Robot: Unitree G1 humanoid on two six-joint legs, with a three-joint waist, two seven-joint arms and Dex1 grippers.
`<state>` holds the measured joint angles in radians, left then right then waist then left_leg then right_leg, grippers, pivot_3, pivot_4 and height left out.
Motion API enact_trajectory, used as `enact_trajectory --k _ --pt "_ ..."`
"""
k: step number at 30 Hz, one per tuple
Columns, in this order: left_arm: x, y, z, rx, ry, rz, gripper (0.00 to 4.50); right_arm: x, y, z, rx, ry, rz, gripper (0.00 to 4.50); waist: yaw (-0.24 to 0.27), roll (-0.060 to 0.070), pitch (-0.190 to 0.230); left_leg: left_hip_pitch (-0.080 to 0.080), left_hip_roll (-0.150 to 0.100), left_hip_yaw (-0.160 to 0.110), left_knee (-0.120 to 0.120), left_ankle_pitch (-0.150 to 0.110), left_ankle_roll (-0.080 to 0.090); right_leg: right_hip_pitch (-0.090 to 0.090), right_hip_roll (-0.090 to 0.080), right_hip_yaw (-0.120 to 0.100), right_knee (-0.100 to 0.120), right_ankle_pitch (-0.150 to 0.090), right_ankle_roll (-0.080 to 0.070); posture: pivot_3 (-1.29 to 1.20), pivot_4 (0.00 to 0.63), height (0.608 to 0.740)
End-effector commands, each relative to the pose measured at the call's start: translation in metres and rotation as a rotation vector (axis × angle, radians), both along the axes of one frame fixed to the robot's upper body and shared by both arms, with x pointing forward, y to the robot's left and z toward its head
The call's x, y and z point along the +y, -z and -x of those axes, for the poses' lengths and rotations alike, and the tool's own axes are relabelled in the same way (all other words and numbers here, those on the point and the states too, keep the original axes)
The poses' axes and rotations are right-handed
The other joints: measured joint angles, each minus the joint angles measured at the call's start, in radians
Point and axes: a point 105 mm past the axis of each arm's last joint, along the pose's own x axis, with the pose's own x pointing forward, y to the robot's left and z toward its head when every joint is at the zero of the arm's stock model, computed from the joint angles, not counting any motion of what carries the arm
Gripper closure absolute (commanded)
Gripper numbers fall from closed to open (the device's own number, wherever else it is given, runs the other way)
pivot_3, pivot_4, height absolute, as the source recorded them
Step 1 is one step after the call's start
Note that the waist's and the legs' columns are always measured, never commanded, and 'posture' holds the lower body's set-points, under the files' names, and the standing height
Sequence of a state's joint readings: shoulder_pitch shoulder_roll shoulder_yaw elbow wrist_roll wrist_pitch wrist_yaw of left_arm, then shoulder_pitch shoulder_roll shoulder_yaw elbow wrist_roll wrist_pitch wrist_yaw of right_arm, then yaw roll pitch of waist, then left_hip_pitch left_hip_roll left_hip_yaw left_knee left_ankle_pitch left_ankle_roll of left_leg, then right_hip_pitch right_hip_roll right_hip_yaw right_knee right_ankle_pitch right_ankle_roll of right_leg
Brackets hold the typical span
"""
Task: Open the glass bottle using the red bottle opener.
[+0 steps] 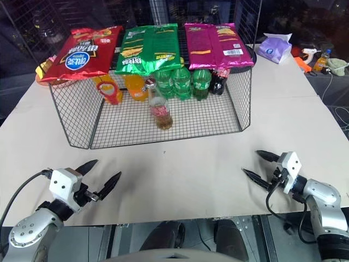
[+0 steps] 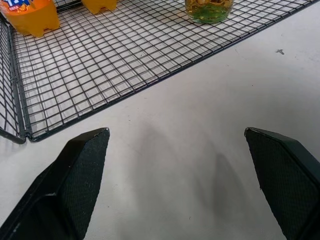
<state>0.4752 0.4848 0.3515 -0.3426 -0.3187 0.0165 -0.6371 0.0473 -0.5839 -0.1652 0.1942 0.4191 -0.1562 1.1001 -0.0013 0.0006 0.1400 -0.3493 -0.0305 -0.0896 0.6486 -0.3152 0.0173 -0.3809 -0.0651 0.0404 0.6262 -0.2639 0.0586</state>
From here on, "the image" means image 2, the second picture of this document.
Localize orange soda bottle with label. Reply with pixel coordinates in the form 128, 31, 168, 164
0, 0, 61, 39

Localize black wire mesh rack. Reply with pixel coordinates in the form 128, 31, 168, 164
0, 0, 313, 145

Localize glass jar with green pickles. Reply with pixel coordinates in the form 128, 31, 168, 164
184, 0, 235, 25

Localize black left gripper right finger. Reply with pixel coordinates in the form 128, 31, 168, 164
243, 126, 320, 240

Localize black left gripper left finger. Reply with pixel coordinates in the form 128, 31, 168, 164
0, 127, 111, 240

